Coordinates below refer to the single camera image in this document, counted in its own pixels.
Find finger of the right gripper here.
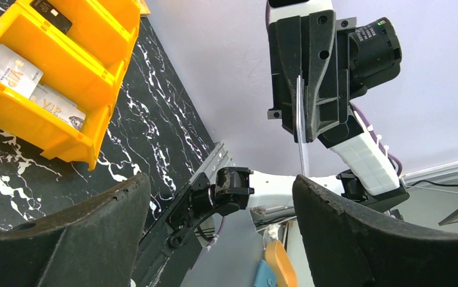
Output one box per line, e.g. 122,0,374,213
268,16,302,143
301,9,348,142

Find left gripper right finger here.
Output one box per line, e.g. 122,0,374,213
292,175,458,286

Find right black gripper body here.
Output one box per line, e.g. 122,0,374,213
316,17,402,148

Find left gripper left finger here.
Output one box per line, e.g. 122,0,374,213
0,173,151,286

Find orange divided bin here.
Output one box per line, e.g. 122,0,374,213
0,1,141,170

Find white cards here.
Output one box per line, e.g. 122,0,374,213
0,44,86,131

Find orange book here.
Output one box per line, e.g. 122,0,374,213
138,0,151,17

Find small black box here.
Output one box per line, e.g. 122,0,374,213
29,0,72,34

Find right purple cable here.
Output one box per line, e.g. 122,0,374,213
264,0,404,177

